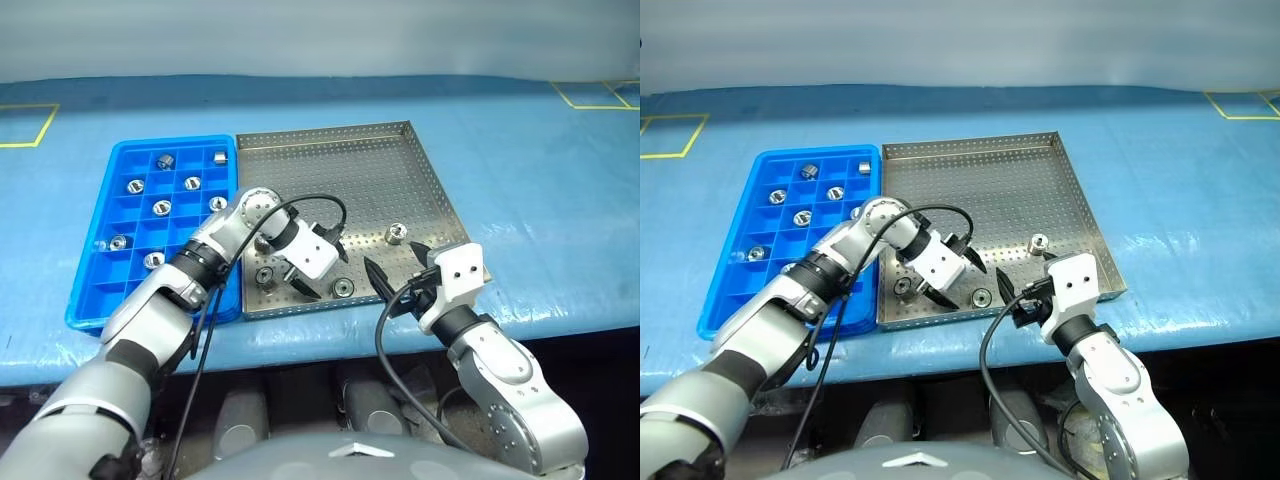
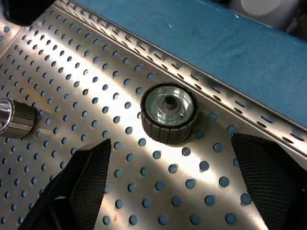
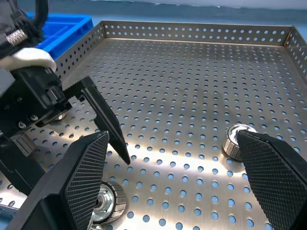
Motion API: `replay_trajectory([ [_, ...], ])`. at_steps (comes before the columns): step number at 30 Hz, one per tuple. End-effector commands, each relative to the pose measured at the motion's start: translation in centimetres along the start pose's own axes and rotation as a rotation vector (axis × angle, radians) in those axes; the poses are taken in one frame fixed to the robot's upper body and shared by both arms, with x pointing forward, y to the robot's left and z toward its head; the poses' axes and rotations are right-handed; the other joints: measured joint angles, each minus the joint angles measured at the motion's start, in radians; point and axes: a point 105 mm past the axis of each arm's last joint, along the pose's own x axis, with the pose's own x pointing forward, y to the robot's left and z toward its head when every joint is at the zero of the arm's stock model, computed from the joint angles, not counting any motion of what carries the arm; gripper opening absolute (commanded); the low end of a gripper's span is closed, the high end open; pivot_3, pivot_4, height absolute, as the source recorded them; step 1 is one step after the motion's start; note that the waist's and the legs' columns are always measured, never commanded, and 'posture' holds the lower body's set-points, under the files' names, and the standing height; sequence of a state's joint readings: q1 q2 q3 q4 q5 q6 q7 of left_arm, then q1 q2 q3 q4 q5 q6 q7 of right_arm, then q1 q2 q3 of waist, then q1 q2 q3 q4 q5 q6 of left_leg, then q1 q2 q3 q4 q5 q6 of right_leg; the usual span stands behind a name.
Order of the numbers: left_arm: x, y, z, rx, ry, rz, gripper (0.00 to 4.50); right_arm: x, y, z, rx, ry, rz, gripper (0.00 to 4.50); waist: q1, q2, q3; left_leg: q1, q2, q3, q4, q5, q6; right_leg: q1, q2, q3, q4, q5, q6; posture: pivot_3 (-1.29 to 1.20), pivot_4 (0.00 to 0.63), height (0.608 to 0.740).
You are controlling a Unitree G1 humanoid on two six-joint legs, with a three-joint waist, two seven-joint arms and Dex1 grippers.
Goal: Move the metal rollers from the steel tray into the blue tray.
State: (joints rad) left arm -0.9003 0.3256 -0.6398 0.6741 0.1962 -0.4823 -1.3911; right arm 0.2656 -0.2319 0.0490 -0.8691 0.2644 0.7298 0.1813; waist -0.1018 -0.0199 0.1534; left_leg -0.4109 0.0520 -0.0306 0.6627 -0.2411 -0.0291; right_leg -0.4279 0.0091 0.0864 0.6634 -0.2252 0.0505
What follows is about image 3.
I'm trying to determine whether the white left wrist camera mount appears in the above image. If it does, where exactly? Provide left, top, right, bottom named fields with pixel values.
left=0, top=47, right=57, bottom=72

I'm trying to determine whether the blue plastic tray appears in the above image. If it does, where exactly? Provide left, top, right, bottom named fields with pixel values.
left=26, top=11, right=94, bottom=66

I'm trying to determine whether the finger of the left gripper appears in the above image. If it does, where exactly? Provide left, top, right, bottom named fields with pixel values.
left=0, top=153, right=47, bottom=196
left=79, top=76, right=131, bottom=166

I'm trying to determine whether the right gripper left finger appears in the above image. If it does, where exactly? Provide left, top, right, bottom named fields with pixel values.
left=6, top=130, right=110, bottom=230

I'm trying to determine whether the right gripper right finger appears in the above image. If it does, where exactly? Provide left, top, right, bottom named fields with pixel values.
left=236, top=130, right=307, bottom=230

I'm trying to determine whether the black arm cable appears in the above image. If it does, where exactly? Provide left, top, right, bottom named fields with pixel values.
left=33, top=0, right=49, bottom=27

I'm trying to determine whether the perforated steel tray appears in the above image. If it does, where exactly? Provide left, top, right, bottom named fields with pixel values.
left=0, top=20, right=307, bottom=230

